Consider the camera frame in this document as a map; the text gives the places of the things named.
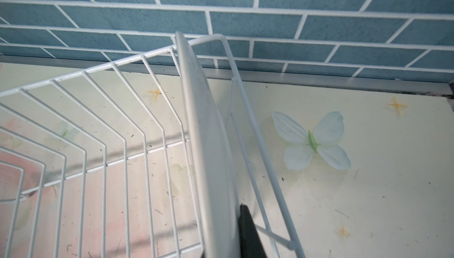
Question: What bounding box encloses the red rim small plate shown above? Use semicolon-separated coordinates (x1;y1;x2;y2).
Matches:
176;32;241;258

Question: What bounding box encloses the white wire dish rack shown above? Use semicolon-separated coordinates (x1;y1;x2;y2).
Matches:
1;34;305;258

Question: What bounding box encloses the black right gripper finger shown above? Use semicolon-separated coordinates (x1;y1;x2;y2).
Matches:
238;204;267;258

